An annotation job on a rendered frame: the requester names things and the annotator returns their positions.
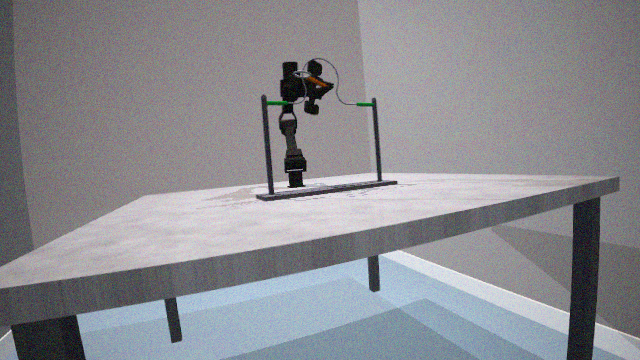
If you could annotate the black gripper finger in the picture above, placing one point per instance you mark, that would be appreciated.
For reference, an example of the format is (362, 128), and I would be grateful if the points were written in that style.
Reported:
(318, 93)
(319, 79)

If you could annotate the orange bar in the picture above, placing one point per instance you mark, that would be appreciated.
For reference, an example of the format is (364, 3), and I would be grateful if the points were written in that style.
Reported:
(309, 78)

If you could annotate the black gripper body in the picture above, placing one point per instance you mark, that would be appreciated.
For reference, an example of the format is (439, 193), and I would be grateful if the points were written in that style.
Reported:
(315, 69)

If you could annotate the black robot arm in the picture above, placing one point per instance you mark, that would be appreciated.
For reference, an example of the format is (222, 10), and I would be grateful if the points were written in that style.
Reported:
(294, 157)

